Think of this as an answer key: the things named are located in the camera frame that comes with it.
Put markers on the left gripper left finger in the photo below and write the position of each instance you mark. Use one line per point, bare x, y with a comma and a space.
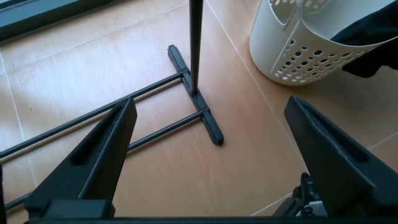
96, 165

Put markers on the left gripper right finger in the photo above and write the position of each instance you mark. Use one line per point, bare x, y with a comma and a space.
339, 174

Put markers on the black garment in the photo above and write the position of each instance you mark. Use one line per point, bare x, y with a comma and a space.
373, 31

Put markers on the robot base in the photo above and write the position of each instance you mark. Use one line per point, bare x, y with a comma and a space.
314, 207

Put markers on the white laundry basket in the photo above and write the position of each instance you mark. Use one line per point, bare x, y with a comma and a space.
267, 46

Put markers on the black clothes rack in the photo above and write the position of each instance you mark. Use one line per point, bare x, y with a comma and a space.
196, 46

